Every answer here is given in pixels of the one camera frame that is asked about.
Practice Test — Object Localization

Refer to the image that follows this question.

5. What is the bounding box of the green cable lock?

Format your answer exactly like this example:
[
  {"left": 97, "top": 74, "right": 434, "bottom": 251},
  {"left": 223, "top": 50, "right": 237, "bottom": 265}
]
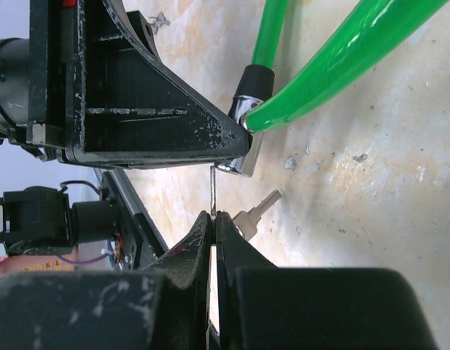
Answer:
[{"left": 214, "top": 0, "right": 445, "bottom": 177}]

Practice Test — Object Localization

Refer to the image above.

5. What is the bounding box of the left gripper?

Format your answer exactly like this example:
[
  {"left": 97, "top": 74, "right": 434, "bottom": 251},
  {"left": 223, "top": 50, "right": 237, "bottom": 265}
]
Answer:
[{"left": 7, "top": 1, "right": 251, "bottom": 168}]

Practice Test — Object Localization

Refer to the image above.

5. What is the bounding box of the small silver key pair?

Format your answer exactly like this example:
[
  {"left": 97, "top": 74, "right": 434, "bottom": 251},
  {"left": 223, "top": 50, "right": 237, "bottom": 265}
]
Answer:
[{"left": 209, "top": 166, "right": 282, "bottom": 241}]

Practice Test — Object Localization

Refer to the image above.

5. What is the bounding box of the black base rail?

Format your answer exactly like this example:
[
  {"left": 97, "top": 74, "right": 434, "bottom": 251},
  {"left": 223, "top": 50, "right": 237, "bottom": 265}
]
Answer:
[{"left": 101, "top": 170, "right": 168, "bottom": 271}]

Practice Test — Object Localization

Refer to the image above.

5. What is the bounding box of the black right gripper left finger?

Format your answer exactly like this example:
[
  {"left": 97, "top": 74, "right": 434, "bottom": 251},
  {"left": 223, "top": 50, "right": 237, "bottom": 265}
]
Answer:
[{"left": 0, "top": 212, "right": 212, "bottom": 349}]

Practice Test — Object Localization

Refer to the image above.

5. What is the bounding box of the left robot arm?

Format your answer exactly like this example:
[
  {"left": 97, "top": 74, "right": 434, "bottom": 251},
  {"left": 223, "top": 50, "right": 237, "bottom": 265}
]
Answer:
[{"left": 0, "top": 1, "right": 251, "bottom": 169}]

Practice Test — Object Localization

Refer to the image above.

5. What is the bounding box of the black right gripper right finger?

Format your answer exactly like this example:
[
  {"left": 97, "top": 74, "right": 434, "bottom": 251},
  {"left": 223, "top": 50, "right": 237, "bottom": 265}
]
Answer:
[{"left": 215, "top": 212, "right": 437, "bottom": 349}]

